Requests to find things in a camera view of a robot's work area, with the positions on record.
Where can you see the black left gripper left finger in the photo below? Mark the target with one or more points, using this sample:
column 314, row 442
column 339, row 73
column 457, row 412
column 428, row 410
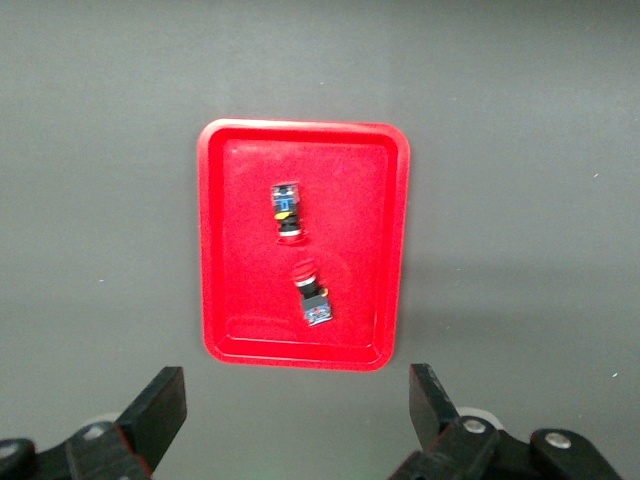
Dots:
column 155, row 410

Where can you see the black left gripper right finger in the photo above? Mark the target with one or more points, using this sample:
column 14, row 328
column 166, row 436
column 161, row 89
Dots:
column 430, row 405

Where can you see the red mushroom push button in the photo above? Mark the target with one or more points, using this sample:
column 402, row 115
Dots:
column 314, row 300
column 286, row 210

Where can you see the red plastic tray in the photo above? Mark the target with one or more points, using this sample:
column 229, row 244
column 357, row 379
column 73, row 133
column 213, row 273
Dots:
column 350, row 225

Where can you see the dark grey table mat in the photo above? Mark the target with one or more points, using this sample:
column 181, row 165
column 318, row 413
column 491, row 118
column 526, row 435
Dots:
column 75, row 150

